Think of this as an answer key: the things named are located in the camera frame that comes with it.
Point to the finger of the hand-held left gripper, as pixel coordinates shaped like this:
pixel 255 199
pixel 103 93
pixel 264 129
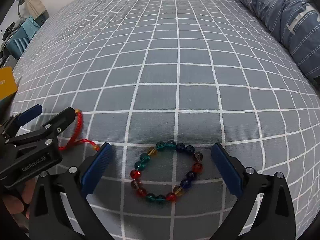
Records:
pixel 31 113
pixel 60 122

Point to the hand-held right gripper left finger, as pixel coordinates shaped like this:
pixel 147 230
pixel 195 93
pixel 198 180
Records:
pixel 96 170

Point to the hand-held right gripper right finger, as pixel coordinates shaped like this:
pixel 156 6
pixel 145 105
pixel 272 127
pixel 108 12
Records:
pixel 226 171

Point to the blue and yellow cardboard box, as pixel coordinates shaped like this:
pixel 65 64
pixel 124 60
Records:
pixel 6 82

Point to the person's left hand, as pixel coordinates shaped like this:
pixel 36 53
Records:
pixel 15 202

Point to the teal suitcase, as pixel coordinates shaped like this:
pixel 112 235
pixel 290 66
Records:
pixel 18 42

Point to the light blue cloth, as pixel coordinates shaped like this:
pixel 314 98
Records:
pixel 30 27

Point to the dark bag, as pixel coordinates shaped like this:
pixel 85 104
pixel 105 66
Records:
pixel 10 28

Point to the grey checked bed sheet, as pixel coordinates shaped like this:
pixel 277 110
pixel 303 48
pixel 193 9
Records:
pixel 175 80

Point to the blue desk lamp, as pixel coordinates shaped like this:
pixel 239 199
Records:
pixel 21 1

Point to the folded blue grey duvet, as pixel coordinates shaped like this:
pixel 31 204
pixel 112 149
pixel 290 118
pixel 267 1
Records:
pixel 275 17

